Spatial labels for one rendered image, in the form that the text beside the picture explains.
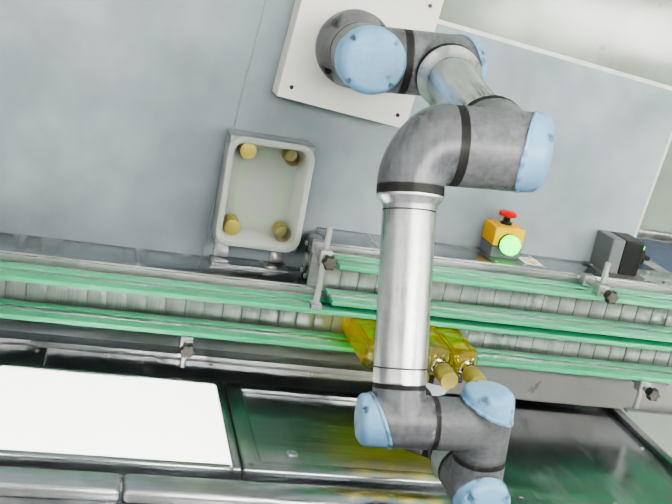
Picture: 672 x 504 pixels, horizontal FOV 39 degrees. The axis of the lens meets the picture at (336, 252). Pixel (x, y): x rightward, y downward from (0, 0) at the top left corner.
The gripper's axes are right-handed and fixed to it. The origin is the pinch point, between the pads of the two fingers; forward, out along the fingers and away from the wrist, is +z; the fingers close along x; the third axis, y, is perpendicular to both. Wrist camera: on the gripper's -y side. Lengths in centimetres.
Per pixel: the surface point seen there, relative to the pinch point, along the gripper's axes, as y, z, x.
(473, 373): 16.3, 10.6, 1.0
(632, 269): 62, 42, 16
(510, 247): 31, 40, 19
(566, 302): 46, 37, 8
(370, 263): -0.5, 33.8, 13.2
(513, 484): 24.9, 1.4, -16.4
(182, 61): -42, 50, 46
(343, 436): -6.7, 8.8, -12.8
